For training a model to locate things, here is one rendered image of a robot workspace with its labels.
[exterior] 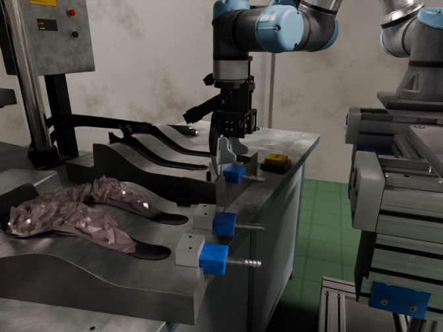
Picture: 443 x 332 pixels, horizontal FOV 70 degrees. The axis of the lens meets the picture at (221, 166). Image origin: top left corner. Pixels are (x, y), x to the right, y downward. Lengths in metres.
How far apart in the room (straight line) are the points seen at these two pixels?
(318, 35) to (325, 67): 2.20
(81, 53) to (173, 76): 1.81
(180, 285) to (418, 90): 0.79
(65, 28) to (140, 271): 1.16
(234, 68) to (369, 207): 0.36
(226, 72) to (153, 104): 2.76
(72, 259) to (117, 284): 0.07
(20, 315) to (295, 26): 0.63
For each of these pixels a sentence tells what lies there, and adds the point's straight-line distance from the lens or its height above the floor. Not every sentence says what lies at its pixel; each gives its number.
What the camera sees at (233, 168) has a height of 0.90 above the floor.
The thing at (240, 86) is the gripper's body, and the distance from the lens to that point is 0.68.
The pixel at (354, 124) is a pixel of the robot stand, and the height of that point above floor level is 0.96.
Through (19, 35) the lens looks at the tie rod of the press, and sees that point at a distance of 1.24.
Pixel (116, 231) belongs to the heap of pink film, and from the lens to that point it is 0.55.
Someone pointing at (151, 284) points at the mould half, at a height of 0.86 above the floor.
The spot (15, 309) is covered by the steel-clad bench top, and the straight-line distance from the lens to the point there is 0.61.
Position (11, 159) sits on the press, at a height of 0.78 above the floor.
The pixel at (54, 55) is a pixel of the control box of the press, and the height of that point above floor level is 1.14.
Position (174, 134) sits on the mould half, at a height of 0.91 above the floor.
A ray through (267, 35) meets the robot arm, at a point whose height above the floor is 1.19.
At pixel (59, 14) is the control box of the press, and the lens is 1.49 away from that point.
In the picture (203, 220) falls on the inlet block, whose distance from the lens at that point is 0.59.
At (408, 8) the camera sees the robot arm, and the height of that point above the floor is 1.27.
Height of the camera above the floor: 1.17
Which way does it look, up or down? 21 degrees down
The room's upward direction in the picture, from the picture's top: straight up
